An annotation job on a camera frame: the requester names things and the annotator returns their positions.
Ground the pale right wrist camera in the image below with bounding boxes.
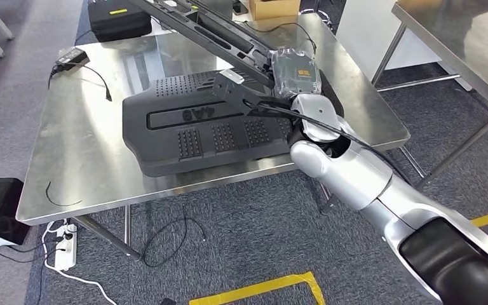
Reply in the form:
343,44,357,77
219,69,246,86

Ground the thin black table cable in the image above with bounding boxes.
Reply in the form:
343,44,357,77
243,20,318,55

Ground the black power adapter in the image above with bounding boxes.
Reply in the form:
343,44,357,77
53,47,91,73

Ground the thin black curved wire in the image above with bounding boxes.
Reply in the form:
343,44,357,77
44,180,84,208

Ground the black adapter cable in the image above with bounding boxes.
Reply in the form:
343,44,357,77
47,63,114,103

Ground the white power strip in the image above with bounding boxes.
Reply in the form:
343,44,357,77
53,222,79,271

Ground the black camera bracket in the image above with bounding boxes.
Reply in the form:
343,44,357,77
211,72,297,118

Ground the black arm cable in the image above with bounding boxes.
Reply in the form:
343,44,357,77
243,100,414,187

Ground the steel table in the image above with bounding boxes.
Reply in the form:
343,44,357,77
370,0,488,191

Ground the black engine cover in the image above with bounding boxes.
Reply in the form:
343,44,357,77
121,68,346,179

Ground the black case with yellow label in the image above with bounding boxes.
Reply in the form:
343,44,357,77
87,0,154,43

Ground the steel workbench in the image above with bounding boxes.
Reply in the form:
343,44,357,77
15,11,412,262

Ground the long black plastic part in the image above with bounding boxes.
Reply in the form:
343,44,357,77
126,0,278,90

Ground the black looped floor cable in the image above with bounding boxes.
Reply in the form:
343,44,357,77
141,205,207,269

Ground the cardboard box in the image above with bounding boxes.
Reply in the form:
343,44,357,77
248,0,302,22

